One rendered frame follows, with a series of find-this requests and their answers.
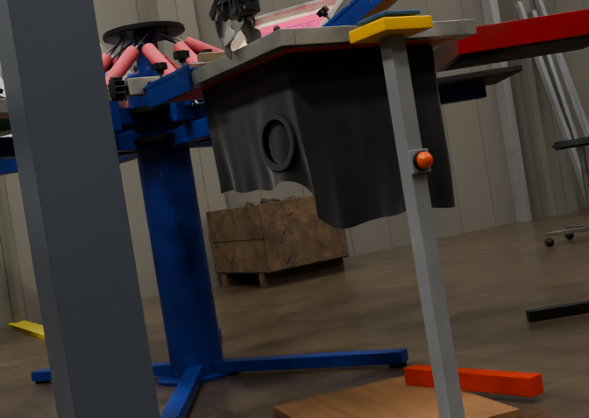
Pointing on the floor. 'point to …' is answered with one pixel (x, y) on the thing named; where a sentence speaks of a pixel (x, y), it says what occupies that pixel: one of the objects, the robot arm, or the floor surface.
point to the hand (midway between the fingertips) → (240, 53)
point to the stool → (583, 183)
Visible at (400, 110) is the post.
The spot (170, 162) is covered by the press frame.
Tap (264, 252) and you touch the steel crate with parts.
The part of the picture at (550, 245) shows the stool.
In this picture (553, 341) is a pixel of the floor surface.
